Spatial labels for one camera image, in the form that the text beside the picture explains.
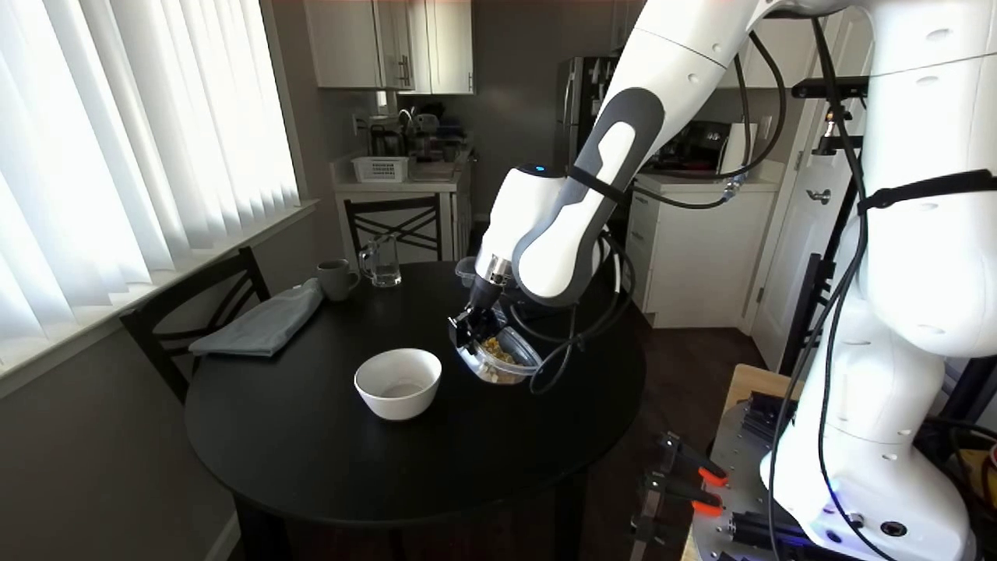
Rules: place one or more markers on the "orange handled clamp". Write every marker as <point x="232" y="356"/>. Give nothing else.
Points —
<point x="678" y="473"/>

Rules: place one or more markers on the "round black table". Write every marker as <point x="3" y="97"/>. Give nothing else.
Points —
<point x="293" y="440"/>

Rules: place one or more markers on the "black chair behind table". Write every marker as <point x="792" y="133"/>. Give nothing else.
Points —
<point x="416" y="227"/>

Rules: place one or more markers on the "black chair by window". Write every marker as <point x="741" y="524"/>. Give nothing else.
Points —
<point x="194" y="306"/>

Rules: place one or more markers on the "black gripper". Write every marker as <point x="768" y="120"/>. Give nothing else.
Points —
<point x="485" y="286"/>

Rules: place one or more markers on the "folded grey cloth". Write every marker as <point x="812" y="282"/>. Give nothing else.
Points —
<point x="264" y="327"/>

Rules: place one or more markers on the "white ceramic bowl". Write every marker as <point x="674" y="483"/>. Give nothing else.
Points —
<point x="395" y="383"/>

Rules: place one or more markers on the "yellow candies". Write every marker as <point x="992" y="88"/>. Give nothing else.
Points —
<point x="500" y="367"/>

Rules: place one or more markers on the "white upper cabinets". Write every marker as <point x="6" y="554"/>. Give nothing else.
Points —
<point x="395" y="45"/>

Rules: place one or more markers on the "clear glass pitcher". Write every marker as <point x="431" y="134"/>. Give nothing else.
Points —
<point x="382" y="263"/>

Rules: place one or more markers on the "white dish tub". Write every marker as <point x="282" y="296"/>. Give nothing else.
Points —
<point x="382" y="168"/>

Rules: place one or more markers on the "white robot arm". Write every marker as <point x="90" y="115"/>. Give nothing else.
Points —
<point x="910" y="227"/>

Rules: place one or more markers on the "white kitchen cabinet island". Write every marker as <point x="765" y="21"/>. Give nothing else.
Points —
<point x="696" y="249"/>

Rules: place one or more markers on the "white vertical blinds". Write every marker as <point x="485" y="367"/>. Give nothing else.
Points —
<point x="130" y="133"/>

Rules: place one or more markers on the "grey mug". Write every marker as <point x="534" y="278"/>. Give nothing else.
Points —
<point x="337" y="278"/>

